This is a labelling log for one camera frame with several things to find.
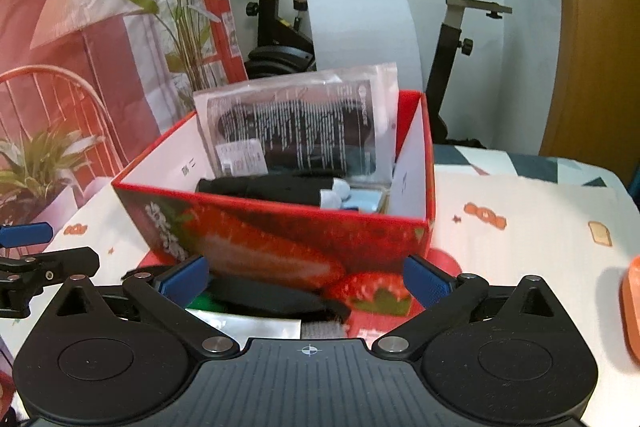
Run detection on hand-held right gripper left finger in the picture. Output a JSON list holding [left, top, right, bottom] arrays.
[[52, 255, 241, 360]]

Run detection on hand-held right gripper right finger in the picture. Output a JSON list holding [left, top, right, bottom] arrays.
[[372, 255, 556, 360]]

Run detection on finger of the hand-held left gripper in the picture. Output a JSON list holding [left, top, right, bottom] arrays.
[[0, 247, 101, 283], [0, 221, 54, 249]]

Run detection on black eye mask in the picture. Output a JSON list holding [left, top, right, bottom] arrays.
[[207, 277, 347, 323]]

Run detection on clear packet with green item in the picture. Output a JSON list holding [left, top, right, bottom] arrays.
[[185, 294, 303, 343]]

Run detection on red strawberry printed cardboard box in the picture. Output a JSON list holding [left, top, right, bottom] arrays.
[[111, 89, 437, 283]]

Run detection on black socks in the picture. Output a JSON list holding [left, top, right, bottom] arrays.
[[195, 174, 351, 210]]

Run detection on clear packet with black item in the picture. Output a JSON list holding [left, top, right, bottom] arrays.
[[192, 63, 399, 188]]

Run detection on light blue pack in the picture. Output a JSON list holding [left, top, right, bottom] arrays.
[[342, 187, 389, 214]]

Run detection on orange dish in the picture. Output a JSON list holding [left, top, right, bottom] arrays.
[[619, 255, 640, 356]]

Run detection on white board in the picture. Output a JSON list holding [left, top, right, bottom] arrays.
[[303, 0, 429, 95]]

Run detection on yellow-brown wooden door frame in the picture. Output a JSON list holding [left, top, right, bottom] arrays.
[[539, 0, 640, 210]]

